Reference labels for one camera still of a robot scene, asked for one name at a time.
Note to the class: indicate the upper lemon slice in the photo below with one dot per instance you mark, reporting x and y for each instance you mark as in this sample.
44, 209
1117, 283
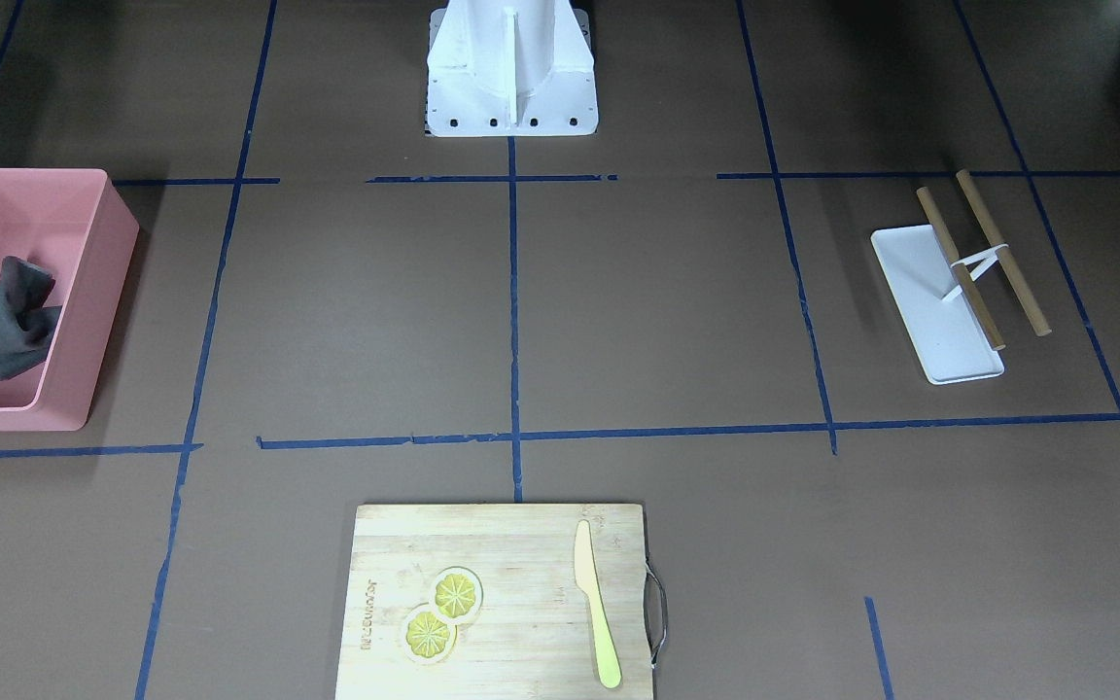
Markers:
457, 595

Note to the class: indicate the yellow plastic knife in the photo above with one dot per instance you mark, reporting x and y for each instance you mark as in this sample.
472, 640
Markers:
585, 572

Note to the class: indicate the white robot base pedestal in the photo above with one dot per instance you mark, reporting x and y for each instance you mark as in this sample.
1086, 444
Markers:
510, 69

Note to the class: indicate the grey wiping cloth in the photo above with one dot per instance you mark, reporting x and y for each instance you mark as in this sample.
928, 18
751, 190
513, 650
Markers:
27, 324

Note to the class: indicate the white towel rack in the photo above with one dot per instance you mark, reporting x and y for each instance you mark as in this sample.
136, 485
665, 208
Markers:
934, 287

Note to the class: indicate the wooden cutting board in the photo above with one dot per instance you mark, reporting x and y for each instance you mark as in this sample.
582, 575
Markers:
531, 638

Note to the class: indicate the lemon slice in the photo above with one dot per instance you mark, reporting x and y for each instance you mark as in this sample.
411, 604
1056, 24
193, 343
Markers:
426, 637
457, 595

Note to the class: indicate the lower lemon slice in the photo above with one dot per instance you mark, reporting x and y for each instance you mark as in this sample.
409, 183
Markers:
426, 637

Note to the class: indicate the pink plastic bin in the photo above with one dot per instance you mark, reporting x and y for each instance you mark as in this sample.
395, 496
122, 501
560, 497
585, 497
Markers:
66, 239

